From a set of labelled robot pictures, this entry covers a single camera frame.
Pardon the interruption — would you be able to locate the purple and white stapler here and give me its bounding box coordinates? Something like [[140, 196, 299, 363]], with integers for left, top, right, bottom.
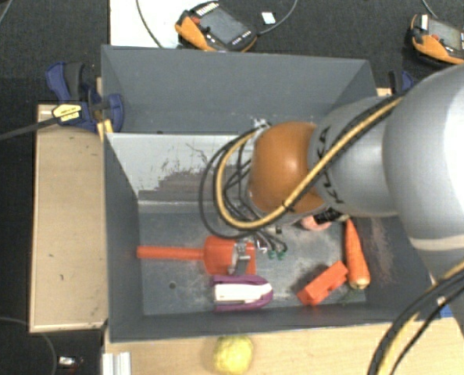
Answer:
[[209, 273, 275, 313]]

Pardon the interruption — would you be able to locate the pink round toy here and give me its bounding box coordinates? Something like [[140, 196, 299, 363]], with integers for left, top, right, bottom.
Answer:
[[300, 215, 334, 232]]

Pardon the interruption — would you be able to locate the orange flat block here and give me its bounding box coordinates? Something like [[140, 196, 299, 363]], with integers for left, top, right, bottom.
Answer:
[[296, 259, 349, 307]]

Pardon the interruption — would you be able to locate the orange toy carrot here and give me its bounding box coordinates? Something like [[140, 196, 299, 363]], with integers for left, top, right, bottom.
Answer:
[[343, 219, 372, 291]]

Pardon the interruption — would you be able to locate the yellow-green ball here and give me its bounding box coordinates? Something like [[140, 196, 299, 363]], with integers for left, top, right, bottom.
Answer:
[[211, 334, 255, 375]]

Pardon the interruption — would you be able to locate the grey metal bin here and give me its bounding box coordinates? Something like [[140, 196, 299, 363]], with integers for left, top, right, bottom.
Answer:
[[100, 44, 438, 343]]

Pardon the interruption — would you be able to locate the pale wood board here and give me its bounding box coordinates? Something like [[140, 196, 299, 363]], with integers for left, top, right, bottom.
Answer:
[[28, 103, 110, 334]]

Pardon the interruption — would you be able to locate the orange toy scoop with handle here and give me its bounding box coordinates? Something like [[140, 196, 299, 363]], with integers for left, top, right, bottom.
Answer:
[[136, 235, 258, 276]]

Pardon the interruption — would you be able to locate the black cylinder on white bracket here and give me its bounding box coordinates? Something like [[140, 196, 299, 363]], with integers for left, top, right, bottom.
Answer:
[[312, 208, 350, 225]]

